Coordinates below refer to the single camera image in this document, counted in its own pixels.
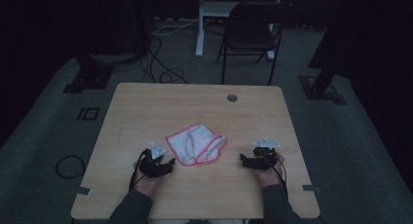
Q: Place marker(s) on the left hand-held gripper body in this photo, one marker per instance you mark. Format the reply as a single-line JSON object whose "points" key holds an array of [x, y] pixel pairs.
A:
{"points": [[152, 167]]}

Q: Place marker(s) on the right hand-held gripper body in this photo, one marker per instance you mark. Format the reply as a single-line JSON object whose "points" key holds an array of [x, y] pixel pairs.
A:
{"points": [[263, 160]]}

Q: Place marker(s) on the white cloth with pink edging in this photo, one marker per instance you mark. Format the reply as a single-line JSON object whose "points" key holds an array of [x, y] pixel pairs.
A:
{"points": [[195, 144]]}

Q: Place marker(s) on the person's left hand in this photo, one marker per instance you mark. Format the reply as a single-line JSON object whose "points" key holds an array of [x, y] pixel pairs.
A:
{"points": [[147, 184]]}

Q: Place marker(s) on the person's right hand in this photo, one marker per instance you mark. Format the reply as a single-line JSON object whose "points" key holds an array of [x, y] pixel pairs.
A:
{"points": [[271, 178]]}

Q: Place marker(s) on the grey tape strip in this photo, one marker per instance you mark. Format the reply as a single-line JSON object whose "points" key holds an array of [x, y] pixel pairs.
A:
{"points": [[83, 191], [311, 188]]}

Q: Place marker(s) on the grey table grommet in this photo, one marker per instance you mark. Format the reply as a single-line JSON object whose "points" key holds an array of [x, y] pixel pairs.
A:
{"points": [[232, 98]]}

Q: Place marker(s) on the black metal stand base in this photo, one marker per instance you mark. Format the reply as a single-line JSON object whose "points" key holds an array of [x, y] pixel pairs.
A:
{"points": [[319, 89], [91, 79]]}

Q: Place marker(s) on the black folding chair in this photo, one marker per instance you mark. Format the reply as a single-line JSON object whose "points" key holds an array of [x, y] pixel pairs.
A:
{"points": [[250, 35]]}

